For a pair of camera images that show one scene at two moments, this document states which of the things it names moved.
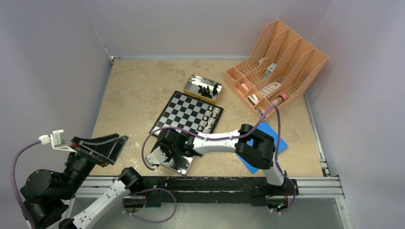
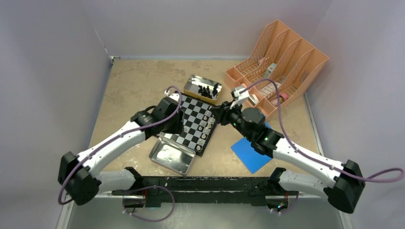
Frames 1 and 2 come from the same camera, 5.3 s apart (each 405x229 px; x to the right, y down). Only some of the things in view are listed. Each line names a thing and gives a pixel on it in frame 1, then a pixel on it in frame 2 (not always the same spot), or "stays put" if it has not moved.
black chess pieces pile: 206,92 stays put
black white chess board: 185,111 stays put
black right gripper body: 170,152 -> 233,116
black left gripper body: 83,161 -> 174,126
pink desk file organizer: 281,69 stays put
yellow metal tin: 202,88 stays put
